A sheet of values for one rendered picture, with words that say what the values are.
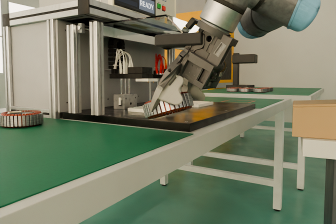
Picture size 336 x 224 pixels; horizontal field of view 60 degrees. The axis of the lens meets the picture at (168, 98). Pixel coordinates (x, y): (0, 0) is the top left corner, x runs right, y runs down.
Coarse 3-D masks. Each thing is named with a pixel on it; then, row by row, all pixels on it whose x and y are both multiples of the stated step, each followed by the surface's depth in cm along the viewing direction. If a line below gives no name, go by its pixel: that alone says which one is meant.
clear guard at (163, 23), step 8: (152, 16) 86; (160, 16) 85; (168, 16) 83; (104, 24) 97; (112, 24) 97; (120, 24) 97; (128, 24) 97; (136, 24) 97; (144, 24) 97; (152, 24) 97; (160, 24) 97; (168, 24) 97; (176, 24) 83; (184, 24) 89; (136, 32) 115; (144, 32) 115; (152, 32) 115; (184, 32) 82
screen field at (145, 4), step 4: (140, 0) 111; (144, 0) 113; (148, 0) 115; (140, 4) 111; (144, 4) 113; (148, 4) 115; (152, 4) 118; (140, 8) 111; (144, 8) 113; (148, 8) 116; (152, 8) 118; (152, 12) 118
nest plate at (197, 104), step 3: (195, 102) 118; (198, 102) 118; (201, 102) 118; (204, 102) 118; (207, 102) 118; (210, 102) 121; (195, 105) 112; (198, 105) 111; (201, 105) 113; (204, 105) 116
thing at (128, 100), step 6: (114, 96) 105; (120, 96) 104; (126, 96) 104; (132, 96) 107; (114, 102) 105; (126, 102) 104; (132, 102) 107; (114, 108) 106; (120, 108) 104; (126, 108) 105
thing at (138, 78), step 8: (128, 72) 102; (136, 72) 100; (144, 72) 100; (120, 80) 105; (128, 80) 109; (136, 80) 101; (144, 80) 99; (152, 80) 101; (120, 88) 105; (128, 88) 109
